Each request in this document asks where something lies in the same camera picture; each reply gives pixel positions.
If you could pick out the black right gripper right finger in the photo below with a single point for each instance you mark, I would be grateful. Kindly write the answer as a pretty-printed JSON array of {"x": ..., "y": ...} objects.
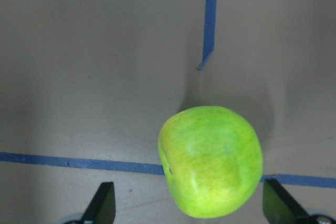
[{"x": 279, "y": 206}]

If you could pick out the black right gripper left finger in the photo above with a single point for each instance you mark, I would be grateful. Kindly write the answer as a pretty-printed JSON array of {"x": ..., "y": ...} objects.
[{"x": 102, "y": 206}]

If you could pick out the green apple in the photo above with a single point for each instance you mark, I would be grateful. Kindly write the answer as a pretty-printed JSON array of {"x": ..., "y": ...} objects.
[{"x": 212, "y": 160}]

